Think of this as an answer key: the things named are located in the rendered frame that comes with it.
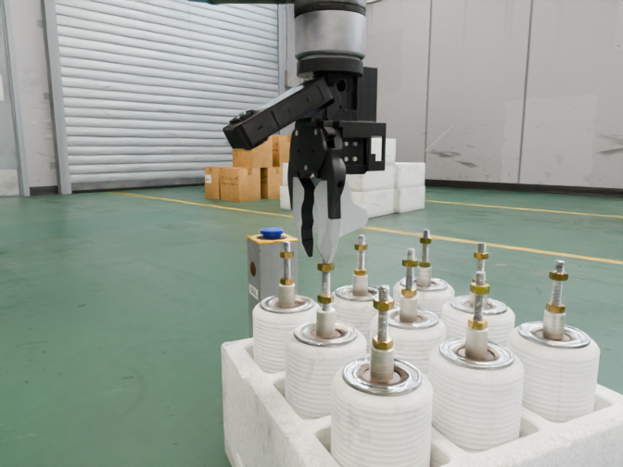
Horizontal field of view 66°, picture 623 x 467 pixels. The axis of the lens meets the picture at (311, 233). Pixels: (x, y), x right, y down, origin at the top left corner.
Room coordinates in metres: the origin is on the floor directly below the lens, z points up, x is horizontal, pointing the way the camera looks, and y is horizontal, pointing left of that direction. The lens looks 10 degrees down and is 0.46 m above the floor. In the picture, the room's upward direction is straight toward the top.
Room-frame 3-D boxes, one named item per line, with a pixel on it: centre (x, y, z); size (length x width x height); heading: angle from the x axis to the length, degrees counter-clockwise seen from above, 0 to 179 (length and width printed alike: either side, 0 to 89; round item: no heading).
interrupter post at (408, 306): (0.58, -0.12, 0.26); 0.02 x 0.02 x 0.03
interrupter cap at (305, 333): (0.53, -0.02, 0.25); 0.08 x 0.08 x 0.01
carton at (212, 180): (4.70, 0.86, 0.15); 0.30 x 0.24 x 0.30; 135
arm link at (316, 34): (0.54, -0.02, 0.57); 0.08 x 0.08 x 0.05
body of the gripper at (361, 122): (0.54, -0.03, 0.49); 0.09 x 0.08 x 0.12; 121
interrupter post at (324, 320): (0.53, -0.02, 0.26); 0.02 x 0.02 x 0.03
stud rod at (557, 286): (0.53, -0.28, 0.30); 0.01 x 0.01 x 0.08
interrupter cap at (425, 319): (0.58, -0.12, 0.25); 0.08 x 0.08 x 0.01
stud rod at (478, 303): (0.48, -0.17, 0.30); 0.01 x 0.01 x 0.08
